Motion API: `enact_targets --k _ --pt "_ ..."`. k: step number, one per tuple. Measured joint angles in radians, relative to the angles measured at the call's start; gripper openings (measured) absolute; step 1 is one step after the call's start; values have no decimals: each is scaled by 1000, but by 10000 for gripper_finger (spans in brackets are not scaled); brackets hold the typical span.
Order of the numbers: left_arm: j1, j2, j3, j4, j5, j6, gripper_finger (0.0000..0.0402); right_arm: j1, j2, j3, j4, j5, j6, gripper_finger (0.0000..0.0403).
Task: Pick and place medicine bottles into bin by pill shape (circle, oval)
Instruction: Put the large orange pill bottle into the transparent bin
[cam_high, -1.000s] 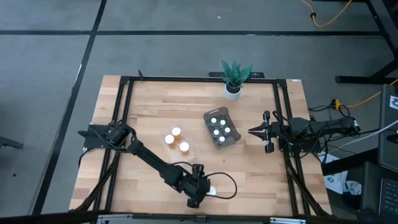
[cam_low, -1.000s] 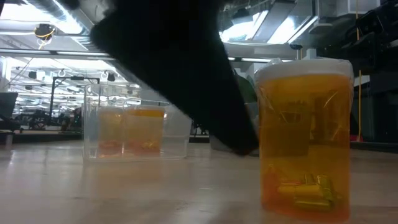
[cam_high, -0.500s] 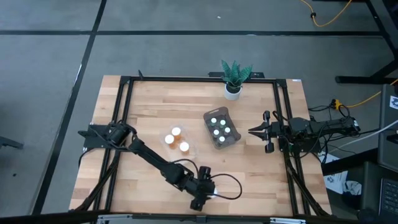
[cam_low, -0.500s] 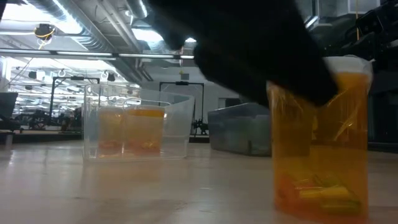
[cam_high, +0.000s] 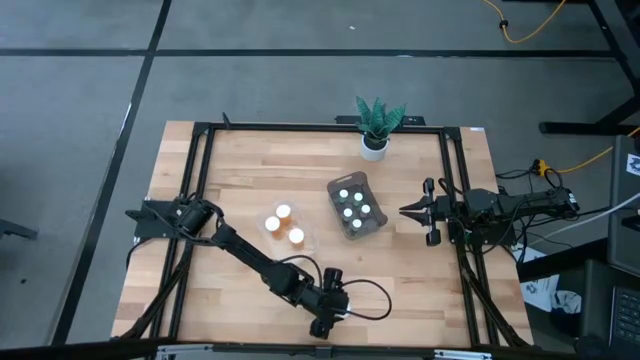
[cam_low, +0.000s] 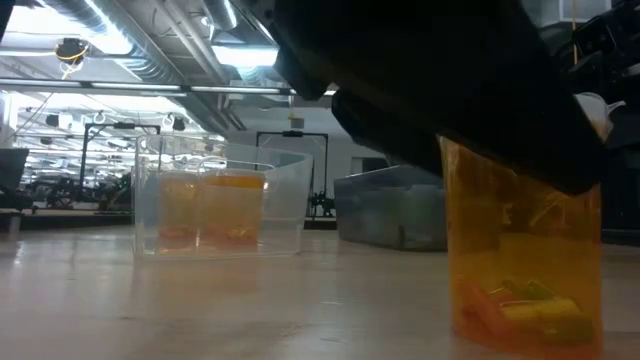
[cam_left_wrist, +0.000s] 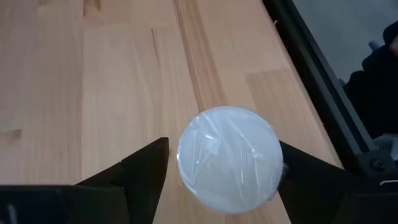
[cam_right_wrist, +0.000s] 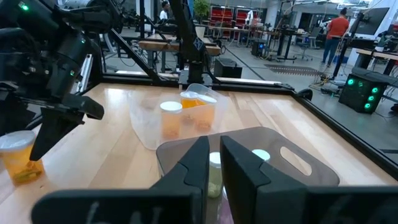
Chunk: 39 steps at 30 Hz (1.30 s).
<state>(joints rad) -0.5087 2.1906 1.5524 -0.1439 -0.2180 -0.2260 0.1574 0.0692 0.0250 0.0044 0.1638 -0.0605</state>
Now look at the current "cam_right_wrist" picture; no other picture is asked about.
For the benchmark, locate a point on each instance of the black equipment box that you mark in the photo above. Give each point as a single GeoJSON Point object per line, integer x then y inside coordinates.
{"type": "Point", "coordinates": [227, 68]}

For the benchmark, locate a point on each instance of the black monitor on stand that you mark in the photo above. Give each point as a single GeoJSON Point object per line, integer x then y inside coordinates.
{"type": "Point", "coordinates": [371, 20]}

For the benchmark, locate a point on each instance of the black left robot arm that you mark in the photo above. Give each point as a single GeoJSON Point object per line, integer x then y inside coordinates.
{"type": "Point", "coordinates": [46, 40]}

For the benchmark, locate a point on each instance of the small black table-level camera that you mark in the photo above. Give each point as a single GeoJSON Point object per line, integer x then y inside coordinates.
{"type": "Point", "coordinates": [305, 94]}

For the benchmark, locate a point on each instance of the pale yellow-green pill bottle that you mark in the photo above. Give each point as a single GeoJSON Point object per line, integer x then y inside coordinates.
{"type": "Point", "coordinates": [214, 174]}

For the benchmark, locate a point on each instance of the black computer tower green fans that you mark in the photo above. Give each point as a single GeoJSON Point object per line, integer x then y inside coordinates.
{"type": "Point", "coordinates": [362, 93]}

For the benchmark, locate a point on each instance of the wooden desk black legs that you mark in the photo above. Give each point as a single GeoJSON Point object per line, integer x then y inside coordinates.
{"type": "Point", "coordinates": [381, 56]}

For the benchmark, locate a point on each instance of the grey translucent plastic bin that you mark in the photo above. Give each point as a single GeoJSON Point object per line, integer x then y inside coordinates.
{"type": "Point", "coordinates": [298, 146]}

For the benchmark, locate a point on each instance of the black computer blue light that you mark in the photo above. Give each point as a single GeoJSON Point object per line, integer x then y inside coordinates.
{"type": "Point", "coordinates": [259, 47]}

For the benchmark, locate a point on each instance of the orange pill bottle white cap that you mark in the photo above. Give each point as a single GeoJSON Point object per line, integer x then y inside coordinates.
{"type": "Point", "coordinates": [18, 161]}
{"type": "Point", "coordinates": [206, 115]}
{"type": "Point", "coordinates": [189, 102]}
{"type": "Point", "coordinates": [170, 121]}

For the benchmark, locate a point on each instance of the person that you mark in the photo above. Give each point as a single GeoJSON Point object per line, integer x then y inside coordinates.
{"type": "Point", "coordinates": [164, 12]}
{"type": "Point", "coordinates": [335, 34]}

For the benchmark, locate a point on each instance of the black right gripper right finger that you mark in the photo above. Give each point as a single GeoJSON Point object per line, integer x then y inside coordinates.
{"type": "Point", "coordinates": [248, 186]}

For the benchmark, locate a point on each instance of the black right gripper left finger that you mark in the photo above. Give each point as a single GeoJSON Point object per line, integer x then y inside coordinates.
{"type": "Point", "coordinates": [196, 168]}

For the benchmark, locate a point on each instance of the green potted plant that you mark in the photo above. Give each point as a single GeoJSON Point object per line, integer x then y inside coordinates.
{"type": "Point", "coordinates": [201, 7]}

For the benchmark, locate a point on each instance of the red storage shelves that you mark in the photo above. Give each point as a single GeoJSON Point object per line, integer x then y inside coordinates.
{"type": "Point", "coordinates": [233, 17]}

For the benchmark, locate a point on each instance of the black table frame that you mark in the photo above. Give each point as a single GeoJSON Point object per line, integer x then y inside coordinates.
{"type": "Point", "coordinates": [342, 124]}

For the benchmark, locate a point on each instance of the grey office chair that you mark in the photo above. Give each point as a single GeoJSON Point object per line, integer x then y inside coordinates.
{"type": "Point", "coordinates": [304, 46]}

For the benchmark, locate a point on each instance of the wooden workbench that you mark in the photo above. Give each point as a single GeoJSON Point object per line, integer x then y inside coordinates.
{"type": "Point", "coordinates": [174, 45]}

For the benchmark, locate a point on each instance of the silver aluminium rail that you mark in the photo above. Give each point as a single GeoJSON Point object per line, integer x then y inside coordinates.
{"type": "Point", "coordinates": [84, 74]}

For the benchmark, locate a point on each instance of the teal pill bottle white cap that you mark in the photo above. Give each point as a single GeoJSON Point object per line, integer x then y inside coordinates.
{"type": "Point", "coordinates": [261, 154]}

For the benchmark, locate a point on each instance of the clear plastic bin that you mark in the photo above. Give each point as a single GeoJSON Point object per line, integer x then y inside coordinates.
{"type": "Point", "coordinates": [146, 121]}

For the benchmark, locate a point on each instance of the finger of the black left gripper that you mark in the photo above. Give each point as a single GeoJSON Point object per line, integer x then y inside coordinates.
{"type": "Point", "coordinates": [54, 130]}

